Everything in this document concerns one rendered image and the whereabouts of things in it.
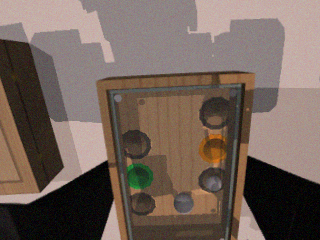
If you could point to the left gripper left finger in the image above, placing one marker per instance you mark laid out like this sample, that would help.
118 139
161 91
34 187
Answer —
78 210

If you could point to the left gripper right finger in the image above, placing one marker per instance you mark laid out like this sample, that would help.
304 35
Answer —
284 205

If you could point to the wooden ball-in-hole puzzle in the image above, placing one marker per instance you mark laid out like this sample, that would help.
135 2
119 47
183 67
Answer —
177 147

